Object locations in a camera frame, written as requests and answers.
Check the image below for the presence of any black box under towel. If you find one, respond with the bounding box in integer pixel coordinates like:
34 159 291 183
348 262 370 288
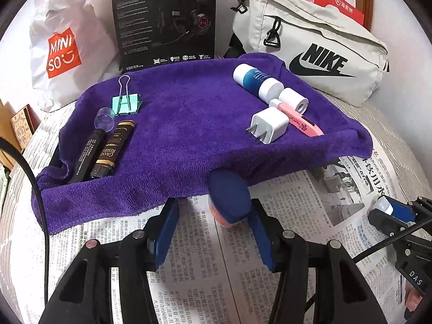
50 148 69 170

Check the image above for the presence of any white tape roll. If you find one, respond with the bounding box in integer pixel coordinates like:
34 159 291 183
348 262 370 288
278 88 309 116

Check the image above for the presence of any black headset box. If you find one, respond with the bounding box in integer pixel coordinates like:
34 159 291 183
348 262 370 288
111 0 218 74

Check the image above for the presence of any black cable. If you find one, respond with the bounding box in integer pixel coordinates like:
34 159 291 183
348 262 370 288
0 137 52 311
353 219 432 264

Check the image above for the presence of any white power adapter plug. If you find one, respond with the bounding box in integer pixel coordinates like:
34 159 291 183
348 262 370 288
246 108 289 144

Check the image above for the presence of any white bottle blue label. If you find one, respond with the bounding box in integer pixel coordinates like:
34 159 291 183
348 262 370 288
233 64 284 104

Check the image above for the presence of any white shopping bag red logo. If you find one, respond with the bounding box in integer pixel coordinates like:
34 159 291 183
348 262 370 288
29 0 126 112

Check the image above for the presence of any dark brown tube gold label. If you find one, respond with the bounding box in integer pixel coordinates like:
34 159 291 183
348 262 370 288
89 120 137 180

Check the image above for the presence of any brown cardboard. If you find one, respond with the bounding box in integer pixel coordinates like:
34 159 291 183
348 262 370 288
0 98 21 173

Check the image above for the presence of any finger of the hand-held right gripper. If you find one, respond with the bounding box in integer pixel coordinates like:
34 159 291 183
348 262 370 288
367 197 418 237
408 196 432 217

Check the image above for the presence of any purple towel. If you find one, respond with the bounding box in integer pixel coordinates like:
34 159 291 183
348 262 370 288
31 52 374 235

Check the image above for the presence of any pink utility knife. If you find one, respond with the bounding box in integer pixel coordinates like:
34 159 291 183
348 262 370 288
269 99 324 137

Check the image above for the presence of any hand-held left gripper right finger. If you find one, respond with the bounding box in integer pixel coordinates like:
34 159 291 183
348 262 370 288
250 198 379 324

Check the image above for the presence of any mint green binder clip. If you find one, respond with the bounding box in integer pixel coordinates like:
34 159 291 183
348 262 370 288
111 75 143 116

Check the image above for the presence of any brown printed box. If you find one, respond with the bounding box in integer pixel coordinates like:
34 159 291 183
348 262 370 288
10 106 36 150

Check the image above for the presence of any grey waist bag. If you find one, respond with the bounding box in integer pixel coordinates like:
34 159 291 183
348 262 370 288
224 0 391 107

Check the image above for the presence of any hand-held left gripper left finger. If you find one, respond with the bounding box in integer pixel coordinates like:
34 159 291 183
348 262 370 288
39 199 180 324

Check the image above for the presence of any black tube with clear cap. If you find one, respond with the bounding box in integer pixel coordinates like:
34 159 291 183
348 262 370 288
69 107 116 185

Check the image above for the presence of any newspaper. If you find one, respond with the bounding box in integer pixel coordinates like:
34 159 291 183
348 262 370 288
25 121 432 324

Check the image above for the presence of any blue lid jar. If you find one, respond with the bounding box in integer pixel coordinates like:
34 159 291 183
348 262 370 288
207 169 253 229

